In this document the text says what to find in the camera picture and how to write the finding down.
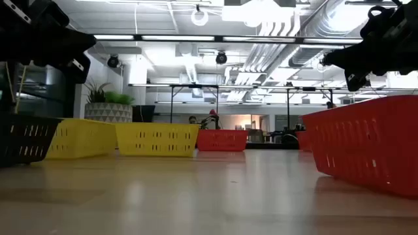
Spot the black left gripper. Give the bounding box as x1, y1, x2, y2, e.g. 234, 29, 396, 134
0, 0, 97, 84

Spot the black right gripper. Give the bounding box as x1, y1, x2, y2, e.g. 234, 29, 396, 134
321, 0, 418, 93

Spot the bright green bushy plant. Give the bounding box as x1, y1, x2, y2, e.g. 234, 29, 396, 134
104, 91, 135, 106

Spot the black slotted plastic basket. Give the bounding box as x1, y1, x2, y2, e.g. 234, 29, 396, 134
0, 112, 63, 168

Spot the white coiled ceiling cable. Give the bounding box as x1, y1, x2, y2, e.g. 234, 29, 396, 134
190, 4, 210, 27

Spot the black box monitor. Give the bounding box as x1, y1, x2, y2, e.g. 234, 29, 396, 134
132, 104, 156, 123

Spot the black metal rig frame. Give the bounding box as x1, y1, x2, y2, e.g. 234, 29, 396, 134
169, 83, 220, 125
286, 86, 334, 132

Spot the long ceiling light bar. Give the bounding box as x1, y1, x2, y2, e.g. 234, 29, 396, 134
93, 33, 364, 45

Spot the grey triangle-patterned planter pot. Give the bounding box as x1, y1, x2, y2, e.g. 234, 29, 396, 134
84, 102, 133, 123

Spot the yellow slotted plastic basket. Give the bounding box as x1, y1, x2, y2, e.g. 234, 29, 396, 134
114, 122, 201, 158
45, 117, 119, 160

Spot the dark spiky plant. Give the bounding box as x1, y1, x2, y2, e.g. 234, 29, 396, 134
84, 79, 111, 104

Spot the yellow hanging cord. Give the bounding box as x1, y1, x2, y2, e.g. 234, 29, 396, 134
4, 61, 27, 114

